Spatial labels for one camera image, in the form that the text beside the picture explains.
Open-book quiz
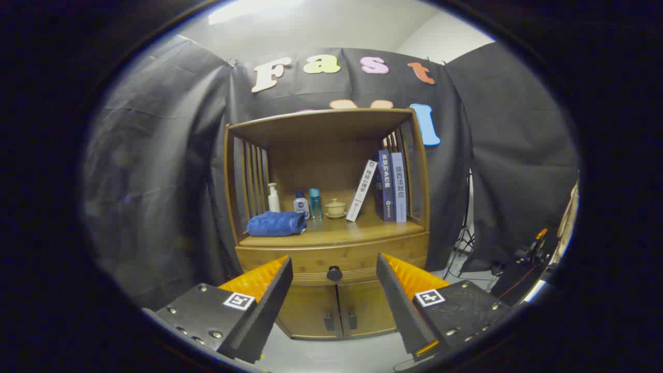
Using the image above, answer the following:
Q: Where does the black and orange tool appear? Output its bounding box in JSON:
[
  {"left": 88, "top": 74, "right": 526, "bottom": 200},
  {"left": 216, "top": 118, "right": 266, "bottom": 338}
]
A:
[{"left": 514, "top": 228, "right": 551, "bottom": 266}]

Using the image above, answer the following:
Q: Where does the blue folded towel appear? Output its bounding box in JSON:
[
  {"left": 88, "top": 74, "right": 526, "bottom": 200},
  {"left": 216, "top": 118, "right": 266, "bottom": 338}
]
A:
[{"left": 247, "top": 211, "right": 307, "bottom": 237}]

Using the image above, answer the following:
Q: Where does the red cable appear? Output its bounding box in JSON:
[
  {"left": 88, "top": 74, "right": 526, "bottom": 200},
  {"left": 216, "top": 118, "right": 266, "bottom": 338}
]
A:
[{"left": 498, "top": 263, "right": 539, "bottom": 300}]

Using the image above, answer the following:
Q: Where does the pale blue book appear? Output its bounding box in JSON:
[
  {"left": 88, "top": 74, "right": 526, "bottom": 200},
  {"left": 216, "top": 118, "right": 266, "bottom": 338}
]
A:
[{"left": 390, "top": 151, "right": 408, "bottom": 224}]

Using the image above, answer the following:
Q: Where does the wooden cabinet door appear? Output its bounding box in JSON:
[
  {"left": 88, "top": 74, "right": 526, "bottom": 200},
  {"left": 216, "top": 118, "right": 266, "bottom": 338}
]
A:
[
  {"left": 276, "top": 284, "right": 342, "bottom": 340},
  {"left": 338, "top": 280, "right": 397, "bottom": 336}
]

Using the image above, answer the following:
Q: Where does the wooden drawer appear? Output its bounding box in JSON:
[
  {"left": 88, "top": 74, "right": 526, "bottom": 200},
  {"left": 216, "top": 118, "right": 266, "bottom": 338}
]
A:
[{"left": 236, "top": 232, "right": 430, "bottom": 287}]

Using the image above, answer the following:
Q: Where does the beige bag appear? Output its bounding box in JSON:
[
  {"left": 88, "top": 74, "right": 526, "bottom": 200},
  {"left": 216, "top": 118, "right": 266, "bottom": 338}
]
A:
[{"left": 557, "top": 181, "right": 579, "bottom": 254}]

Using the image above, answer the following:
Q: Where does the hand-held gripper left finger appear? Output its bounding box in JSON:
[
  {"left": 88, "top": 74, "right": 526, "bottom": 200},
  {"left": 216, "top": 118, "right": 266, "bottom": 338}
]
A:
[{"left": 142, "top": 255, "right": 294, "bottom": 364}]

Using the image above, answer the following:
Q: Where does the wooden cabinet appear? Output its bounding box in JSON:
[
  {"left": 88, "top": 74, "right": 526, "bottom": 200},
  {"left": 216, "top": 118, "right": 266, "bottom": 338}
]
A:
[{"left": 224, "top": 108, "right": 431, "bottom": 341}]

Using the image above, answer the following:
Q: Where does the dark blue book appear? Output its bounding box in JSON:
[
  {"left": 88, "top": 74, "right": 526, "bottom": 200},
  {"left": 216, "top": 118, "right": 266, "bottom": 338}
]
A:
[{"left": 375, "top": 149, "right": 395, "bottom": 222}]

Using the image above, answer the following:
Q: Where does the black backdrop cloth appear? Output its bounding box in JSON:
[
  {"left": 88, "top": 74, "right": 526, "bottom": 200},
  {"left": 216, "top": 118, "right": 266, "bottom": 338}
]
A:
[{"left": 83, "top": 35, "right": 580, "bottom": 311}]

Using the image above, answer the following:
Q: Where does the black light stand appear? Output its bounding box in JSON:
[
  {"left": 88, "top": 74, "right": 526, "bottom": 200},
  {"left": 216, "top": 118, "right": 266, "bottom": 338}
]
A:
[{"left": 444, "top": 171, "right": 476, "bottom": 280}]

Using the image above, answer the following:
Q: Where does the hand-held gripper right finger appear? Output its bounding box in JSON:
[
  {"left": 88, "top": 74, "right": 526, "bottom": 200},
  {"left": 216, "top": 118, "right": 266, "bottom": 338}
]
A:
[{"left": 376, "top": 253, "right": 513, "bottom": 362}]

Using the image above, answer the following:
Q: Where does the wooden countertop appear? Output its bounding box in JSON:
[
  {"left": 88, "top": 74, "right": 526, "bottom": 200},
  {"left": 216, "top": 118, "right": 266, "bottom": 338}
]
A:
[{"left": 239, "top": 213, "right": 426, "bottom": 248}]

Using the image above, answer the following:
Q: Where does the white book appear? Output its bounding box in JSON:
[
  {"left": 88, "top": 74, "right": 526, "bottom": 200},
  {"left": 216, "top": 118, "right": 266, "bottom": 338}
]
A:
[{"left": 346, "top": 159, "right": 379, "bottom": 222}]

